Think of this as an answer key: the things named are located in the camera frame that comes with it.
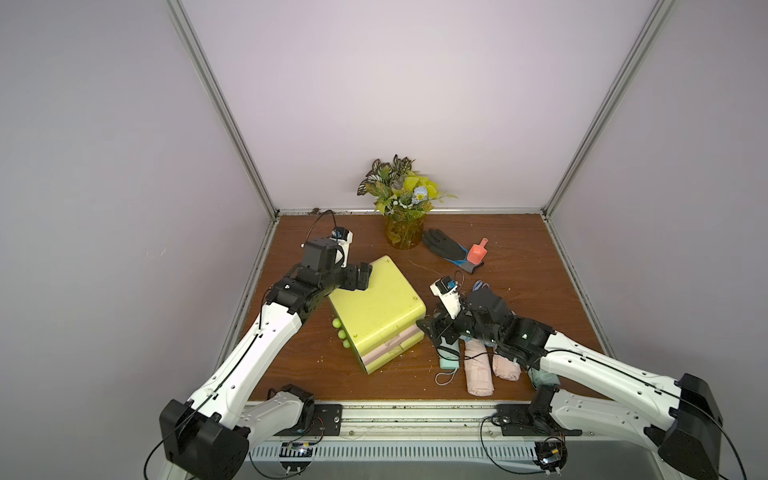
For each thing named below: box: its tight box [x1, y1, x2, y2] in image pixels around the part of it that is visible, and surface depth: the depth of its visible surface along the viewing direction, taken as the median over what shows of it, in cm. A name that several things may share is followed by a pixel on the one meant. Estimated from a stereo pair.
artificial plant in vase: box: [357, 154, 459, 250], surface depth 102 cm
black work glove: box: [422, 228, 484, 274], surface depth 109 cm
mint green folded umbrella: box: [437, 336, 460, 369], surface depth 83 cm
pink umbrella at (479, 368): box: [464, 338, 495, 396], surface depth 78 cm
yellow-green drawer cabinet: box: [328, 255, 427, 374], surface depth 72 cm
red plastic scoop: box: [468, 238, 489, 265], surface depth 108 cm
